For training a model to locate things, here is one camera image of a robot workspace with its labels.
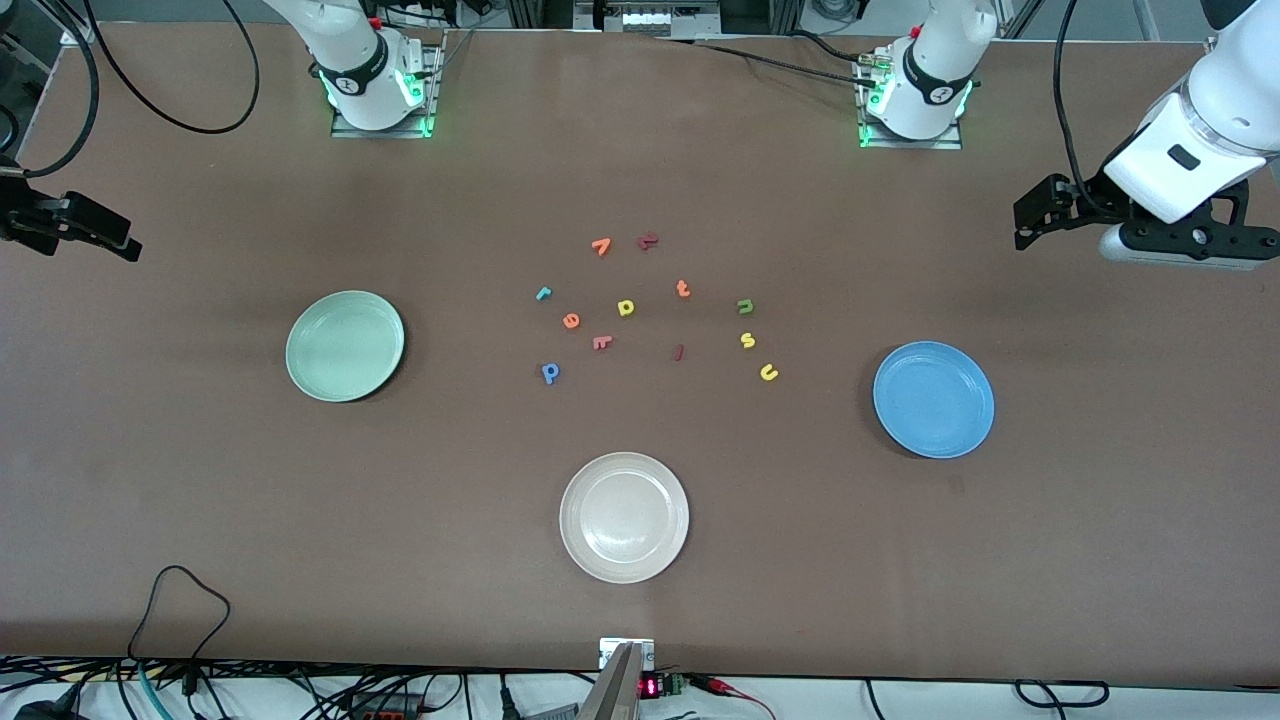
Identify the pale green plate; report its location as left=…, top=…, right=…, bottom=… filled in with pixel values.
left=285, top=290, right=406, bottom=404

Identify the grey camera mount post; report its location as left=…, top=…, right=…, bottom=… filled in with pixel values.
left=578, top=643, right=643, bottom=720

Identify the red wire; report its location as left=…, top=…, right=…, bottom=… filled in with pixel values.
left=690, top=675, right=776, bottom=720

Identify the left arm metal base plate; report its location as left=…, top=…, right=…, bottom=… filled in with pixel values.
left=858, top=50, right=964, bottom=151

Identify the blue plate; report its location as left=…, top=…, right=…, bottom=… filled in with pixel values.
left=872, top=341, right=996, bottom=460

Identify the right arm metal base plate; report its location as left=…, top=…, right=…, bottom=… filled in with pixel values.
left=330, top=45, right=443, bottom=139

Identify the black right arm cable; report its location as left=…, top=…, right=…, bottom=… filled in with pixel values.
left=0, top=0, right=261, bottom=181

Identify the short black table cable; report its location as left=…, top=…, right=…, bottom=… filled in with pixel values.
left=788, top=30, right=873, bottom=63

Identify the black flat looped cable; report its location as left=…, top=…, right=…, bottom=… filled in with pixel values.
left=1015, top=679, right=1109, bottom=707

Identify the long black table cable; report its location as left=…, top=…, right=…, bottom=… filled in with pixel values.
left=655, top=37, right=883, bottom=88

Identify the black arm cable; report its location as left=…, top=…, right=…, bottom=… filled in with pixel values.
left=1054, top=0, right=1131, bottom=216
left=0, top=0, right=261, bottom=181

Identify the thin black looped cable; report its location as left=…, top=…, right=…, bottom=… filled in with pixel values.
left=128, top=565, right=232, bottom=691

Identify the grey equipment box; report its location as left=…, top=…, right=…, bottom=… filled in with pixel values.
left=574, top=0, right=721, bottom=37

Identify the black power plug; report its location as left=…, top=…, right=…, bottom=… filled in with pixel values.
left=15, top=685, right=86, bottom=720

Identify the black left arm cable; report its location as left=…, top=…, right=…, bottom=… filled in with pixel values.
left=1054, top=0, right=1131, bottom=216

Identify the beige plate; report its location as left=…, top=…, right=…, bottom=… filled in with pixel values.
left=559, top=452, right=691, bottom=585

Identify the silver camera mount plate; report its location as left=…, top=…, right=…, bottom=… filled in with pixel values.
left=599, top=638, right=656, bottom=671

